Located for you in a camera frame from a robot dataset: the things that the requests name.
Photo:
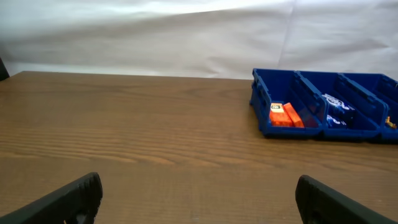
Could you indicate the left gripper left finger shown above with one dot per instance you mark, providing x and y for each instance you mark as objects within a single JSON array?
[{"x": 62, "y": 202}]

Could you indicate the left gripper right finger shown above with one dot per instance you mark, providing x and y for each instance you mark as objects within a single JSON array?
[{"x": 329, "y": 205}]

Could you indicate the orange candy box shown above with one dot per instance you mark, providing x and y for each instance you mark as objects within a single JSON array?
[
  {"x": 295, "y": 116},
  {"x": 278, "y": 118}
]

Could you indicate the blue candy pack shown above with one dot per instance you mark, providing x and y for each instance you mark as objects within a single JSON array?
[{"x": 337, "y": 104}]

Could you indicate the gold wrapped candy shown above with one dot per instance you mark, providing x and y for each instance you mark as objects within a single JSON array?
[{"x": 390, "y": 123}]

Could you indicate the blue tray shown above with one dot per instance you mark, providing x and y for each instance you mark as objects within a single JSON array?
[{"x": 280, "y": 84}]

